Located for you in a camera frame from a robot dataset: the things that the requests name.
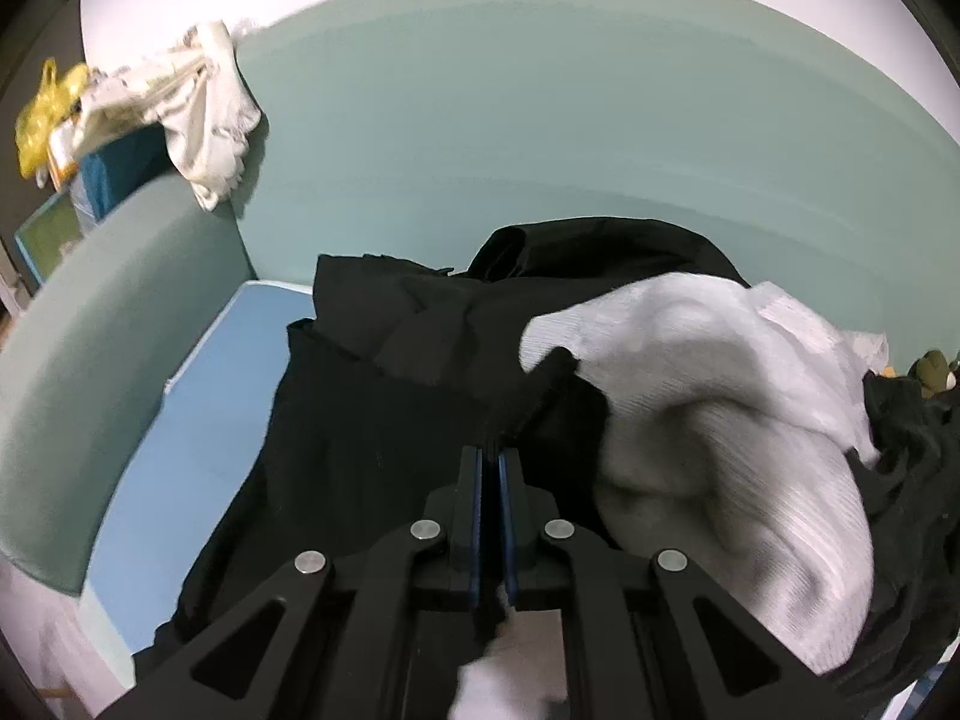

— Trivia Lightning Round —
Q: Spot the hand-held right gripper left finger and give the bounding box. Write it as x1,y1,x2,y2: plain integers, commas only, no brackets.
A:
97,446,485,720

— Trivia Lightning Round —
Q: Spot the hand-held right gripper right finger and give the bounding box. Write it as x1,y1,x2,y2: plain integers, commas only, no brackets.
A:
495,448,852,720

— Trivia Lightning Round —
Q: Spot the grey sweater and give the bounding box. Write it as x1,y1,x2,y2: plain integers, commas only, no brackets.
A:
450,274,890,720

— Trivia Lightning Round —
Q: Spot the black garment with green print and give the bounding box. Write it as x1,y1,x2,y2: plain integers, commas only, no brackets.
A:
832,371,960,698

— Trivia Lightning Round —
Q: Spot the green sofa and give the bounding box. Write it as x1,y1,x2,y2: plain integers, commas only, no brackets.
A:
0,0,960,601

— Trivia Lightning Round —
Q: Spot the cream printed cloth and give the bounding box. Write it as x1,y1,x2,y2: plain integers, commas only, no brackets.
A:
79,19,263,212

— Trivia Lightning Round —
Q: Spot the teal box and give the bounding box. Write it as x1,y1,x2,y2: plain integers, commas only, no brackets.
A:
79,124,181,222

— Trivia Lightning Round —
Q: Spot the green box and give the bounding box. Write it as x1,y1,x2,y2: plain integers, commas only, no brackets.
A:
16,195,82,290

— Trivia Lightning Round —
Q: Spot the orange snack package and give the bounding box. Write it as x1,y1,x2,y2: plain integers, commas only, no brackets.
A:
49,124,80,173

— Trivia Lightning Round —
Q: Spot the yellow plastic bag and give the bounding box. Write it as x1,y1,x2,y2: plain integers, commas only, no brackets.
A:
16,58,95,188

